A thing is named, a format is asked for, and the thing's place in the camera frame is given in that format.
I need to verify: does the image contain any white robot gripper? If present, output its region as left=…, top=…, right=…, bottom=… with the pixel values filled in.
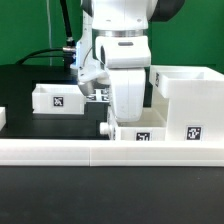
left=108, top=68, right=146, bottom=122

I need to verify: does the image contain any white front drawer tray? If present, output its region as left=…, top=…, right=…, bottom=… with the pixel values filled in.
left=100, top=108, right=166, bottom=141

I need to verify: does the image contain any white drawer tray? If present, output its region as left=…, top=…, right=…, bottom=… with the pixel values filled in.
left=100, top=108, right=166, bottom=141
left=32, top=84, right=86, bottom=115

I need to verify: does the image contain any white drawer cabinet box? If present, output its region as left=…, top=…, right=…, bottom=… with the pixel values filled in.
left=147, top=65, right=224, bottom=142

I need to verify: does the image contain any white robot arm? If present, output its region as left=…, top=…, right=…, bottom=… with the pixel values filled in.
left=73, top=0, right=185, bottom=122

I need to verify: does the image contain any white rear drawer tray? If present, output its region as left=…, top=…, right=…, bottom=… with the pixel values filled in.
left=32, top=84, right=86, bottom=115

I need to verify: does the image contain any white marker tag sheet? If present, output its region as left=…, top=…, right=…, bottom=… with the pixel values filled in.
left=86, top=88, right=109, bottom=103

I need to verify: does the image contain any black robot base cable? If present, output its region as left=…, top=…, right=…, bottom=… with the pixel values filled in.
left=14, top=0, right=78, bottom=70

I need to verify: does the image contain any white left fence rail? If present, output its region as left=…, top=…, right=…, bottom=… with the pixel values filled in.
left=0, top=107, right=6, bottom=131

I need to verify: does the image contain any white fence rail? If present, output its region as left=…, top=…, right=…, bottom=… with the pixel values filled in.
left=0, top=139, right=224, bottom=167
left=0, top=107, right=6, bottom=131

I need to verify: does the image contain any white front fence rail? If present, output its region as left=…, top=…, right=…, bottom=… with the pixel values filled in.
left=0, top=139, right=224, bottom=167

